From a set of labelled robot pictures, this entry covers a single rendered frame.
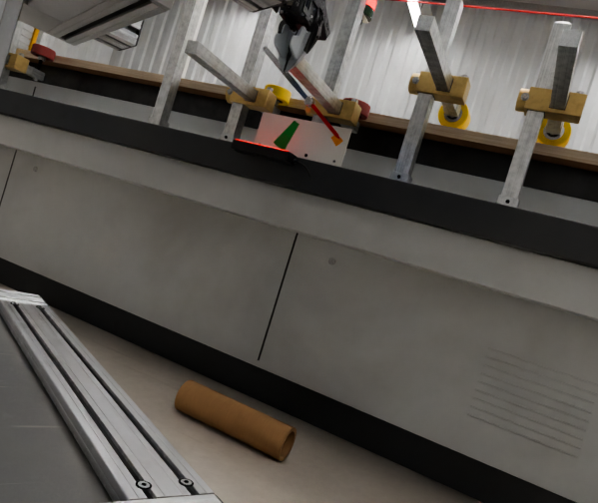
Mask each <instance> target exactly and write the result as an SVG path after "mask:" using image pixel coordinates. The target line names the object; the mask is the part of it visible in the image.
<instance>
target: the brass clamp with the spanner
mask: <svg viewBox="0 0 598 503"><path fill-rule="evenodd" d="M311 97H312V96H311ZM313 98H314V100H315V106H316V107H317V108H318V109H319V110H320V112H321V113H322V114H323V115H324V116H325V117H327V118H328V119H329V120H330V121H331V122H333V123H338V124H343V125H348V126H353V127H356V125H357V122H358V118H359V115H360V112H361V107H360V106H359V104H358V103H357V102H354V101H349V100H343V99H340V101H341V102H342V106H341V109H340V112H339V114H333V113H329V112H328V111H327V110H326V109H325V108H324V107H323V106H322V105H321V104H320V103H319V101H318V100H317V99H316V98H315V97H313ZM305 112H306V114H307V115H308V116H312V117H313V115H317V113H316V112H315V111H314V109H313V108H309V107H307V106H305Z"/></svg>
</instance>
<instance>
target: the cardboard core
mask: <svg viewBox="0 0 598 503"><path fill-rule="evenodd" d="M175 407H176V409H177V410H179V411H181V412H183V413H185V414H187V415H189V416H191V417H193V418H195V419H197V420H199V421H201V422H203V423H205V424H207V425H209V426H211V427H213V428H215V429H217V430H219V431H221V432H223V433H225V434H227V435H229V436H231V437H233V438H235V439H237V440H239V441H241V442H243V443H245V444H247V445H249V446H251V447H253V448H255V449H257V450H259V451H261V452H263V453H265V454H267V455H268V456H270V457H272V458H274V459H276V460H278V461H284V460H285V459H286V458H287V457H288V455H289V454H290V452H291V450H292V448H293V445H294V443H295V440H296V436H297V430H296V429H295V428H294V427H292V426H290V425H288V424H286V423H284V422H281V421H279V420H277V419H275V418H273V417H271V416H268V415H266V414H264V413H262V412H260V411H258V410H256V409H253V408H251V407H249V406H247V405H245V404H243V403H240V402H238V401H236V400H234V399H232V398H230V397H227V396H225V395H223V394H221V393H219V392H217V391H215V390H212V389H210V388H209V387H207V386H205V385H203V384H200V383H198V382H196V381H194V380H188V381H186V382H185V383H184V384H183V385H182V386H181V388H180V389H179V391H178V393H177V395H176V399H175Z"/></svg>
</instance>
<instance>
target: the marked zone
mask: <svg viewBox="0 0 598 503"><path fill-rule="evenodd" d="M298 126H299V123H297V122H296V121H293V122H292V123H291V124H290V125H289V126H288V127H287V128H286V129H285V130H284V131H283V132H282V133H281V134H280V135H279V136H278V138H277V139H276V140H275V141H274V143H275V145H277V146H278V147H279V148H280V149H282V150H285V149H286V147H287V145H288V143H289V142H290V140H291V138H292V136H293V135H294V133H295V131H296V129H297V128H298Z"/></svg>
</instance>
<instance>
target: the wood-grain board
mask: <svg viewBox="0 0 598 503"><path fill-rule="evenodd" d="M19 53H23V54H24V58H26V59H28V60H29V61H30V62H32V63H37V64H38V63H39V60H38V59H37V58H38V57H36V56H34V55H33V54H32V53H31V51H29V50H24V49H18V48H17V50H16V53H15V54H18V55H19ZM42 65H47V66H53V67H58V68H63V69H68V70H73V71H78V72H84V73H89V74H94V75H99V76H104V77H109V78H114V79H120V80H125V81H130V82H135V83H140V84H145V85H150V86H156V87H161V85H162V82H163V78H164V75H161V74H156V73H150V72H145V71H139V70H134V69H128V68H123V67H117V66H112V65H106V64H101V63H95V62H90V61H84V60H79V59H73V58H68V57H62V56H57V55H56V56H55V59H54V61H53V62H50V61H46V60H45V62H42ZM227 89H228V87H227V86H222V85H216V84H211V83H205V82H200V81H194V80H189V79H183V78H181V81H180V85H179V88H178V91H181V92H186V93H192V94H197V95H202V96H207V97H212V98H217V99H223V100H225V99H226V91H227ZM276 107H277V108H278V109H280V110H281V111H284V112H289V113H295V114H300V115H305V116H307V114H306V112H305V104H304V100H299V99H293V98H290V101H289V104H288V105H286V106H282V105H278V106H276ZM358 121H359V123H360V126H362V127H367V128H372V129H377V130H382V131H387V132H392V133H398V134H403V135H405V134H406V130H407V127H408V124H409V121H410V120H408V119H403V118H397V117H392V116H387V115H382V114H376V113H371V112H369V114H368V117H367V119H366V120H358ZM423 139H427V140H433V141H438V142H443V143H448V144H453V145H458V146H463V147H469V148H474V149H479V150H484V151H489V152H494V153H500V154H505V155H510V156H513V155H514V152H515V149H516V146H517V142H518V139H513V138H507V137H502V136H496V135H491V134H485V133H480V132H474V131H469V130H463V129H458V128H452V127H447V126H441V125H436V124H430V123H427V126H426V129H425V132H424V136H423ZM531 160H536V161H541V162H546V163H551V164H556V165H561V166H566V167H572V168H577V169H582V170H587V171H592V172H597V173H598V154H595V153H590V152H584V151H579V150H573V149H568V148H562V147H557V146H551V145H546V144H540V143H536V144H535V148H534V151H533V154H532V157H531Z"/></svg>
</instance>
